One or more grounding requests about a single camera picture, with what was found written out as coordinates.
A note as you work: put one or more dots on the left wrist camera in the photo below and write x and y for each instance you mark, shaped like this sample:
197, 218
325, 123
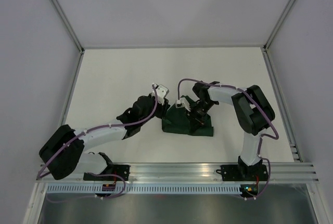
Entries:
160, 92

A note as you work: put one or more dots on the back aluminium frame bar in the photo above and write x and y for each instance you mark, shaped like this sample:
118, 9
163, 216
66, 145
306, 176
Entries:
174, 46

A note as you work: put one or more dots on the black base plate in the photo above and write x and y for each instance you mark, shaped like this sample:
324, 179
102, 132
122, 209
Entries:
237, 172
111, 173

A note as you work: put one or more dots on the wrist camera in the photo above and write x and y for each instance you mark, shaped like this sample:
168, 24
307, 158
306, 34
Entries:
160, 92
183, 103

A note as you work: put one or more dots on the right aluminium frame post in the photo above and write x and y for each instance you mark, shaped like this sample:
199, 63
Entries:
283, 16

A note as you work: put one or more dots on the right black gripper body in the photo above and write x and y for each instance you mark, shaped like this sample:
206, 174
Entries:
197, 112

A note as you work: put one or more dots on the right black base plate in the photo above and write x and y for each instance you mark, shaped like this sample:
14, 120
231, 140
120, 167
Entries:
237, 172

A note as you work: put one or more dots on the white slotted cable duct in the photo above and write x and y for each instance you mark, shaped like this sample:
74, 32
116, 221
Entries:
144, 188

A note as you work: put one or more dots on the aluminium front rail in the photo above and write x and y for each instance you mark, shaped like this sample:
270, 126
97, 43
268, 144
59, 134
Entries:
281, 172

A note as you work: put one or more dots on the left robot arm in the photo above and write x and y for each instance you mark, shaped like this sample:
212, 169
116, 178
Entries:
66, 151

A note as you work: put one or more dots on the left aluminium frame post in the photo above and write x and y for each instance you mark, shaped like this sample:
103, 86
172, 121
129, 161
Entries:
66, 23

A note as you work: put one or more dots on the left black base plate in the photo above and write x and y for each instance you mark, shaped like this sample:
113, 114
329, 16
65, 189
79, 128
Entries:
111, 173

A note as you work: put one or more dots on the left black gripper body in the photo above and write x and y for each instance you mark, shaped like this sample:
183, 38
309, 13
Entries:
161, 109

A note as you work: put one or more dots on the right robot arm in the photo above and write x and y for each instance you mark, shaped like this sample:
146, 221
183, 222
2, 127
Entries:
254, 115

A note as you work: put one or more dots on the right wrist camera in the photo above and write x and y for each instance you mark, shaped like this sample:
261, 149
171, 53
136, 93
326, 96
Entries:
183, 103

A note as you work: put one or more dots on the dark green cloth napkin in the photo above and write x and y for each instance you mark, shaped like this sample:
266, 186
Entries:
176, 122

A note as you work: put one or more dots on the aluminium frame post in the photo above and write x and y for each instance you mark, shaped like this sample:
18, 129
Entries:
66, 23
283, 16

